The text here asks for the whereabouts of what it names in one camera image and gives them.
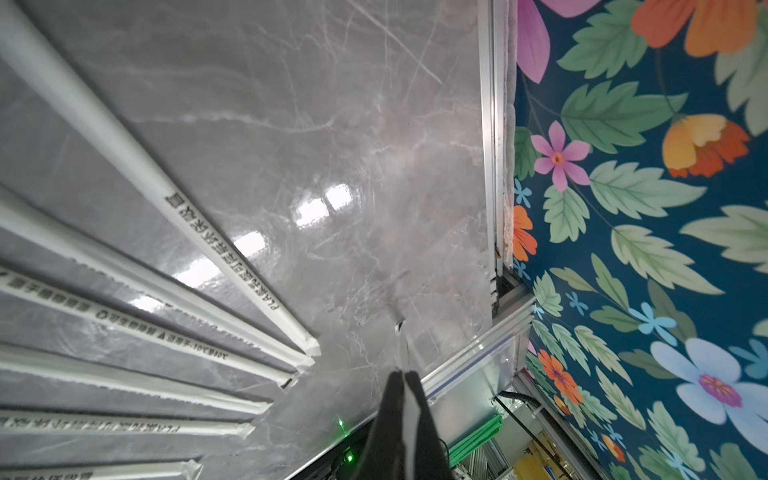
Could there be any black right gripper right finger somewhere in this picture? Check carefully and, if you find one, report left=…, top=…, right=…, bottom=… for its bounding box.
left=404, top=371, right=453, bottom=479

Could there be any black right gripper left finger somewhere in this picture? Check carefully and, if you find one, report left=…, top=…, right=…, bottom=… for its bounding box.
left=353, top=371, right=404, bottom=480

